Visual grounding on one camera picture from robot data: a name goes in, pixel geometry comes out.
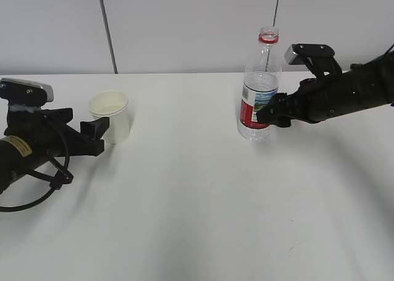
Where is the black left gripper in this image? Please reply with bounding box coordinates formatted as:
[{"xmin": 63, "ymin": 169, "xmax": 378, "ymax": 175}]
[{"xmin": 5, "ymin": 108, "xmax": 110, "ymax": 157}]

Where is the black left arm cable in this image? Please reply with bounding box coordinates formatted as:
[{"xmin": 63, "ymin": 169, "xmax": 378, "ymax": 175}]
[{"xmin": 0, "ymin": 114, "xmax": 74, "ymax": 213}]

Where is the clear plastic water bottle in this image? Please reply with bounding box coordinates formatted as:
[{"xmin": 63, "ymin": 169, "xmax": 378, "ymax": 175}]
[{"xmin": 238, "ymin": 26, "xmax": 282, "ymax": 141}]

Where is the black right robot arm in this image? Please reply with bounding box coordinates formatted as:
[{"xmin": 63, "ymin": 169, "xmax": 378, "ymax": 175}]
[{"xmin": 256, "ymin": 51, "xmax": 393, "ymax": 128}]

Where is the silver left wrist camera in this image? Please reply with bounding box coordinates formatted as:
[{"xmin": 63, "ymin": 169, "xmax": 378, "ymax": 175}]
[{"xmin": 1, "ymin": 78, "xmax": 54, "ymax": 113}]

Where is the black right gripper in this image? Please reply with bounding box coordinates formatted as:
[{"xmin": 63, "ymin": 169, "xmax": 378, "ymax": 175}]
[{"xmin": 256, "ymin": 54, "xmax": 345, "ymax": 128}]

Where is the white paper cup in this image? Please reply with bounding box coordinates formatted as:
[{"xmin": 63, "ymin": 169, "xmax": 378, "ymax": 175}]
[{"xmin": 89, "ymin": 90, "xmax": 131, "ymax": 144}]

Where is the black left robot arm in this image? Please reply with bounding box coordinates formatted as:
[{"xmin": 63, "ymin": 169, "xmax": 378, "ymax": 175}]
[{"xmin": 1, "ymin": 108, "xmax": 110, "ymax": 192}]

